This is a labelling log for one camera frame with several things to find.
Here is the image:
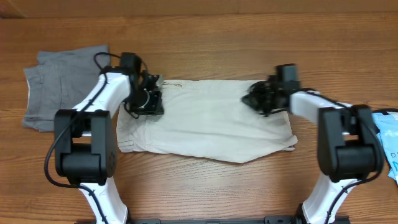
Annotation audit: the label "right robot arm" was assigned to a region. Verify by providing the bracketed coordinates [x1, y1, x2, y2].
[241, 63, 384, 224]

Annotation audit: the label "folded grey shorts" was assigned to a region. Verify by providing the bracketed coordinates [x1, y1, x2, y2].
[22, 45, 109, 132]

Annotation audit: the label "beige shorts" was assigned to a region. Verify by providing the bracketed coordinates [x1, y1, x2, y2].
[116, 80, 298, 163]

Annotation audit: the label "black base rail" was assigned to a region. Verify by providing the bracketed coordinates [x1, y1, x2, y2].
[74, 215, 352, 224]

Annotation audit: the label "light blue garment pile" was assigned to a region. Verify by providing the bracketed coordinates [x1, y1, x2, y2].
[373, 110, 397, 182]

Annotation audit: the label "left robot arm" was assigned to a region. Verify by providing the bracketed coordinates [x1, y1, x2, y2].
[44, 52, 164, 224]

